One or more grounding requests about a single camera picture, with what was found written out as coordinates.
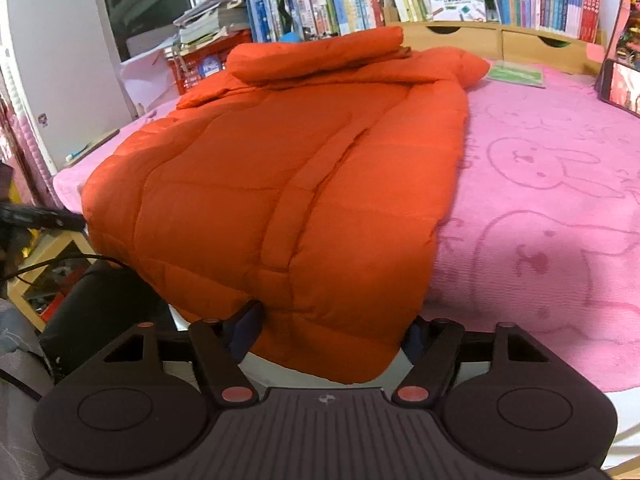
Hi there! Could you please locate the green white booklet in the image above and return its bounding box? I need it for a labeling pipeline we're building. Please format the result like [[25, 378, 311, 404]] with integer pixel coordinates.
[[486, 61, 546, 88]]

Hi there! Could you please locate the label printer box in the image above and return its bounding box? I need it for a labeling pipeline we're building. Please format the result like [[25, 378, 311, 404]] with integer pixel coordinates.
[[430, 0, 487, 23]]

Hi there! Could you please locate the wooden drawer organizer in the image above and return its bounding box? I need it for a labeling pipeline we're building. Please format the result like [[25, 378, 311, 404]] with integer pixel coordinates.
[[393, 22, 604, 76]]

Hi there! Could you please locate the row of books left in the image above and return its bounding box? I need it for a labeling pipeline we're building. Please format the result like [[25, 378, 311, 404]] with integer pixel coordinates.
[[245, 0, 392, 42]]

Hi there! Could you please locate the orange puffer jacket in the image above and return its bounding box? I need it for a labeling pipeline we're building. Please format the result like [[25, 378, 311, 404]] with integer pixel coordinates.
[[81, 27, 489, 384]]

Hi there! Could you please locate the red plastic crate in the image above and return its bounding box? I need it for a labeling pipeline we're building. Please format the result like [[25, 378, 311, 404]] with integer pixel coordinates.
[[164, 29, 252, 94]]

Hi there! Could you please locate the pink cardboard stand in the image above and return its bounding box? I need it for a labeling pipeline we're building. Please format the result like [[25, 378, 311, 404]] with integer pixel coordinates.
[[586, 0, 639, 91]]

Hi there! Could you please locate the pink bunny blanket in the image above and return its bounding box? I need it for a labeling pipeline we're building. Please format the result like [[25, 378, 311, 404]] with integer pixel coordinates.
[[52, 58, 640, 394]]

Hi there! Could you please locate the stack of papers and magazines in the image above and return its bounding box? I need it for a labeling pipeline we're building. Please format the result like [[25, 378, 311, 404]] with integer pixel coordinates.
[[174, 0, 250, 49]]

